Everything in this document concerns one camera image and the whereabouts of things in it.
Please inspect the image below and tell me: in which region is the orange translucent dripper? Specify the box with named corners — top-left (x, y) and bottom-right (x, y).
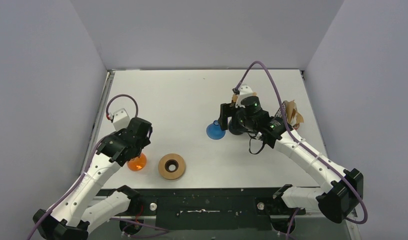
top-left (126, 153), bottom-right (147, 172)

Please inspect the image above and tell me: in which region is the round wooden ring stand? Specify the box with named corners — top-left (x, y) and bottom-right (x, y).
top-left (158, 153), bottom-right (186, 180)

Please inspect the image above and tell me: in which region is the orange coffee filter box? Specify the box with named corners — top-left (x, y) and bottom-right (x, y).
top-left (282, 100), bottom-right (304, 130)

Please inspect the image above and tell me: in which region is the brown paper coffee filter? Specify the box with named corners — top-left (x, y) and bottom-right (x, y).
top-left (231, 92), bottom-right (257, 104)

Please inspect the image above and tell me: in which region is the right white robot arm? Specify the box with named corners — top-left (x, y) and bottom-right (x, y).
top-left (217, 96), bottom-right (364, 224)

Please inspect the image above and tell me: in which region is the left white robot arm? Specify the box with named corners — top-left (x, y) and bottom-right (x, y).
top-left (33, 117), bottom-right (153, 240)

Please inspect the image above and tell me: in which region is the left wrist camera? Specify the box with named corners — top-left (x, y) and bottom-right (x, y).
top-left (106, 108), bottom-right (131, 132)

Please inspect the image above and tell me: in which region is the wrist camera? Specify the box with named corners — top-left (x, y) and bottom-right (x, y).
top-left (232, 84), bottom-right (257, 108)
top-left (106, 108), bottom-right (131, 132)

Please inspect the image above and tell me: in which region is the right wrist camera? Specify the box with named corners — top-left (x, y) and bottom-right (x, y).
top-left (232, 84), bottom-right (257, 108)

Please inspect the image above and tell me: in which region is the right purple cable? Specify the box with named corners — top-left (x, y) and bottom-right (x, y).
top-left (237, 60), bottom-right (369, 240)

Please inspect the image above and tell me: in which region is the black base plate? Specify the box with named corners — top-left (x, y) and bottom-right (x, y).
top-left (73, 187), bottom-right (324, 232)

